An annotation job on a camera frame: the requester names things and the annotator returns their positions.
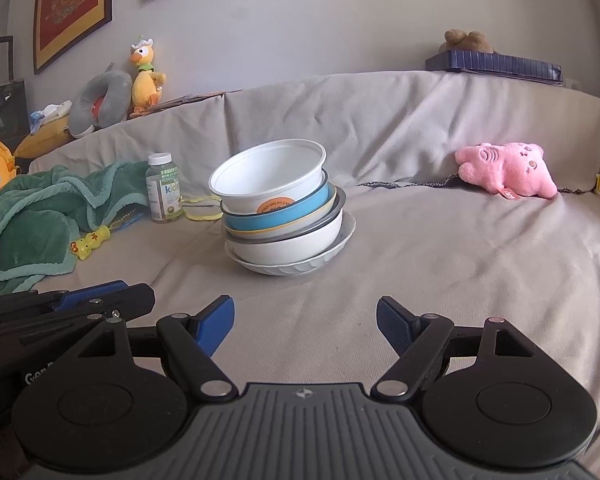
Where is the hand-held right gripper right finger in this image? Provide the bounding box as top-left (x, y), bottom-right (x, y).
top-left (371, 296), bottom-right (531, 403)

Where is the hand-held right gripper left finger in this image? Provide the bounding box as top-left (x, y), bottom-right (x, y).
top-left (77, 295), bottom-right (238, 403)

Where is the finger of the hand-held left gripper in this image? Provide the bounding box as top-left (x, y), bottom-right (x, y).
top-left (0, 314), bottom-right (112, 357)
top-left (0, 281), bottom-right (156, 327)

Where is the white scalloped plate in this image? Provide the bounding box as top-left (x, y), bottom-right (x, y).
top-left (228, 210), bottom-right (357, 277)

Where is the stainless steel bowl white exterior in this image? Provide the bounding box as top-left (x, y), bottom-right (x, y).
top-left (223, 187), bottom-right (346, 266)

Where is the white bowl with gold rim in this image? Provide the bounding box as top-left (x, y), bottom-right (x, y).
top-left (222, 182), bottom-right (338, 240)

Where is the blue enamel bowl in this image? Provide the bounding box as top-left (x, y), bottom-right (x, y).
top-left (220, 170), bottom-right (331, 231)

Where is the white plastic bowl orange label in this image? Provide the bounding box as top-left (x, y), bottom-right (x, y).
top-left (208, 139), bottom-right (327, 216)

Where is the small yellow toy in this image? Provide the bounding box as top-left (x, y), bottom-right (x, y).
top-left (70, 225), bottom-right (112, 261)

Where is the beige covered sofa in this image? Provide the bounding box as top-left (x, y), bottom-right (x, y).
top-left (0, 70), bottom-right (600, 480)

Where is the blue plastic item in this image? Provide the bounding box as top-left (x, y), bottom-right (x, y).
top-left (107, 212), bottom-right (146, 233)

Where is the green blanket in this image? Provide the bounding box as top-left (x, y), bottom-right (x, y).
top-left (0, 161), bottom-right (151, 297)

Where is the clear vitamin bottle white cap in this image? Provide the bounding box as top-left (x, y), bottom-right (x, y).
top-left (146, 152), bottom-right (184, 224)

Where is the yellow cushion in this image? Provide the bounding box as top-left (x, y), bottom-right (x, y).
top-left (14, 120), bottom-right (76, 161)

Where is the white crumpled tissue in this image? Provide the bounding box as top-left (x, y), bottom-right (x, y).
top-left (30, 102), bottom-right (73, 123)

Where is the pink plush toy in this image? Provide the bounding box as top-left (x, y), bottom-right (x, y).
top-left (454, 142), bottom-right (558, 201)

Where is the grey neck pillow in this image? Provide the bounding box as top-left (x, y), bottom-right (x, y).
top-left (69, 67), bottom-right (133, 139)

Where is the orange patterned book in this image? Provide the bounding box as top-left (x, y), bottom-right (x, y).
top-left (130, 91), bottom-right (243, 120)

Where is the yellow duck plush toy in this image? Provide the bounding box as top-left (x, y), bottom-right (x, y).
top-left (129, 35), bottom-right (167, 113)

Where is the dark blue box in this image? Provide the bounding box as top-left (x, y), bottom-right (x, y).
top-left (425, 50), bottom-right (564, 86)

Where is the brown plush toy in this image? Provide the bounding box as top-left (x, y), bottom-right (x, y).
top-left (444, 29), bottom-right (495, 54)

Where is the yellow cord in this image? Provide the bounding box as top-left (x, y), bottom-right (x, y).
top-left (180, 195), bottom-right (224, 222)

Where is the red picture with yellow frame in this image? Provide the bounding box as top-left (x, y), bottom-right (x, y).
top-left (32, 0), bottom-right (113, 75)

